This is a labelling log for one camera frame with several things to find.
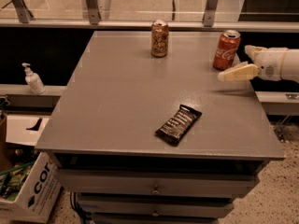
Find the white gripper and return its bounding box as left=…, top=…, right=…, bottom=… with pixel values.
left=218, top=45, right=288, bottom=82

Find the red coke can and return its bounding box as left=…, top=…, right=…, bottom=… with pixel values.
left=213, top=30, right=241, bottom=71

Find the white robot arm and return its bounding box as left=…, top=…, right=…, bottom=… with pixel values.
left=218, top=45, right=299, bottom=82

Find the orange patterned soda can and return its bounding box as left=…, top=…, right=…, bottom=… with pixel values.
left=151, top=20, right=169, bottom=57

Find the black snack bar wrapper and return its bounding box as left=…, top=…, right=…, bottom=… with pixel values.
left=155, top=105, right=202, bottom=146

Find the grey drawer cabinet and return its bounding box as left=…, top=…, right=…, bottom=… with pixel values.
left=37, top=31, right=283, bottom=224

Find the white pump soap bottle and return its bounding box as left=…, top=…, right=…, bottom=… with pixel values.
left=21, top=63, right=46, bottom=94

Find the white tissue box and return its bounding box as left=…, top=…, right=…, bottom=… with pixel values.
left=6, top=115, right=50, bottom=147

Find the white cardboard box with logo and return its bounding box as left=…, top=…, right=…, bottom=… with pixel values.
left=0, top=153, right=61, bottom=223

